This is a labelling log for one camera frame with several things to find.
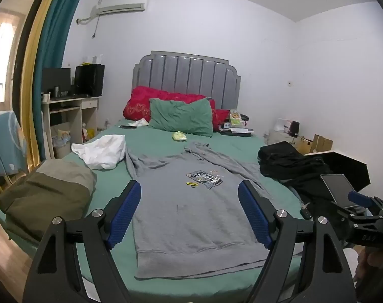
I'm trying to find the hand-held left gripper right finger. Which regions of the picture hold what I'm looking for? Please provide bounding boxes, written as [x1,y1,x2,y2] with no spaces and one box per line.
[238,180,358,303]

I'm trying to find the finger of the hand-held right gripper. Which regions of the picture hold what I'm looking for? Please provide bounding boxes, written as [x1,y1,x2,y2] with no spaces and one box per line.
[348,191,383,211]
[332,200,373,228]

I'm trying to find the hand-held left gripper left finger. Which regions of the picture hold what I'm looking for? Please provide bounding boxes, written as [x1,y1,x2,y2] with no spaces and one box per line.
[22,180,142,303]

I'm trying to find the grey printed hoodie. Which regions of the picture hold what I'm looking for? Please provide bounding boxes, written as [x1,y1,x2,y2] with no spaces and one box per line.
[125,141,301,280]

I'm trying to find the pile of black clothes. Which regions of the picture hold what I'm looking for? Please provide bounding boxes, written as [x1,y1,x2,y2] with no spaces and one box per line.
[258,141,334,203]

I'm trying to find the person's right hand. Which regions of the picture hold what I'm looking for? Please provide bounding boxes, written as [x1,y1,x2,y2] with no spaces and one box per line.
[355,247,373,291]

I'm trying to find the silver tablet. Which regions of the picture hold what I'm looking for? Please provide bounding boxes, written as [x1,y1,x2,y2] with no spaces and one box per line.
[320,173,359,209]

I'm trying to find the black umbrella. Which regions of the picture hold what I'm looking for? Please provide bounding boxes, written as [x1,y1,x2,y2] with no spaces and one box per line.
[302,151,370,196]

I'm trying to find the white garment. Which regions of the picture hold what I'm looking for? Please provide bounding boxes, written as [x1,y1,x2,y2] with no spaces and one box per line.
[71,135,127,170]

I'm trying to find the cardboard boxes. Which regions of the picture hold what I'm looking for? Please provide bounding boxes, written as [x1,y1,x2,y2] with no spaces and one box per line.
[296,134,333,155]

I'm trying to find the bed with green sheet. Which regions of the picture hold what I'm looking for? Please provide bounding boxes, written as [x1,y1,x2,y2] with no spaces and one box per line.
[0,118,307,303]

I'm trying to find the olive and grey folded blanket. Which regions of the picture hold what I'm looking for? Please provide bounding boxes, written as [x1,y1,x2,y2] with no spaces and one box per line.
[0,159,97,243]

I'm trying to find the trash bin with bag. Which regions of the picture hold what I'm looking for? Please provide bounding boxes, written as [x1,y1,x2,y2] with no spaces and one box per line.
[52,133,72,159]

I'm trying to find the green snack bag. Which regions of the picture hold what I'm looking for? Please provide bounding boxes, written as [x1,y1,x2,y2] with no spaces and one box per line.
[228,109,244,129]

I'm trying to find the beige computer desk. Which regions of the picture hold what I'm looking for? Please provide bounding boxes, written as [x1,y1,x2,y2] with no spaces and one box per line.
[41,96,100,160]

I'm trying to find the red patterned pillow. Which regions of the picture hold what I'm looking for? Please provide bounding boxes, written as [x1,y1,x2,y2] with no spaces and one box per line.
[122,86,230,131]

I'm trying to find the green pillow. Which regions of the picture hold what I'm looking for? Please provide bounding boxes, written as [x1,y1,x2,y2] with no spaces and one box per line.
[148,98,214,138]

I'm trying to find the blue patterned cloth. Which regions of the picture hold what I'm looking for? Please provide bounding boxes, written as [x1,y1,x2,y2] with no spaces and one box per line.
[0,110,28,193]

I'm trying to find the black computer tower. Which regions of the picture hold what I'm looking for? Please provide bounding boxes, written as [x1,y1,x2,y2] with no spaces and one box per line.
[74,64,105,98]

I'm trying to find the black computer monitor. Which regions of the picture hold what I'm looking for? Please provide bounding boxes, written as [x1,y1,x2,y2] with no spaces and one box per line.
[41,67,72,99]

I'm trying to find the yellow curtain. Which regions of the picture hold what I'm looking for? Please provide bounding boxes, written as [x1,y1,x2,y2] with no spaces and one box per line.
[19,0,67,168]

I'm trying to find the teal curtain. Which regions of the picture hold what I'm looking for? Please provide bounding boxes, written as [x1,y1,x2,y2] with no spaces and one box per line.
[32,0,89,161]

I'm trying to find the air conditioner pipe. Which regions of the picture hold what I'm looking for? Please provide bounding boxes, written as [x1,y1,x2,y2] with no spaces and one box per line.
[77,6,101,38]

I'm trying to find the white air conditioner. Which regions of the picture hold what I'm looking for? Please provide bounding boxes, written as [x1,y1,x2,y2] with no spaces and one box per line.
[94,0,148,15]

